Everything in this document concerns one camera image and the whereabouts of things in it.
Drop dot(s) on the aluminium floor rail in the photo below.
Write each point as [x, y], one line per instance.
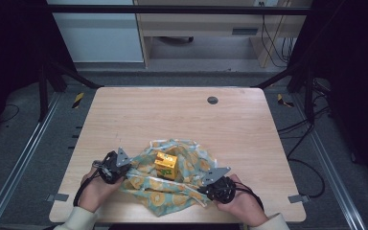
[332, 166]
[22, 153]

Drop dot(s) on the grey round table grommet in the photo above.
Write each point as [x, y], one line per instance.
[212, 100]

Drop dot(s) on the teal lemon-print bag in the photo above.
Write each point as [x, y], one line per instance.
[185, 191]

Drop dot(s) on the white cabinet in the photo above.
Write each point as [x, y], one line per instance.
[99, 35]

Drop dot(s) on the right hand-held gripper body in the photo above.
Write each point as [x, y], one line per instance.
[218, 188]

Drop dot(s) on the grey table bracket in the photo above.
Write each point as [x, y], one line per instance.
[59, 197]
[298, 198]

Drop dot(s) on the person's right hand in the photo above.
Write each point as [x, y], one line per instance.
[246, 207]

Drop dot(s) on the yellow-black striped tape piece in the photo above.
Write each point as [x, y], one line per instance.
[78, 100]
[282, 100]

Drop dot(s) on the black horizontal frame bar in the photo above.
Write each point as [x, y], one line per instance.
[172, 10]

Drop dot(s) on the black metal frame strut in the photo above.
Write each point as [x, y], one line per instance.
[309, 96]
[43, 92]

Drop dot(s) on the person's left hand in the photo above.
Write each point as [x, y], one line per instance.
[97, 193]

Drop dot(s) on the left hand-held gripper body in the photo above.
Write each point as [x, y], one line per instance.
[113, 167]

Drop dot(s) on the yellow drink carton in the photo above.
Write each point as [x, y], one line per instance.
[166, 166]

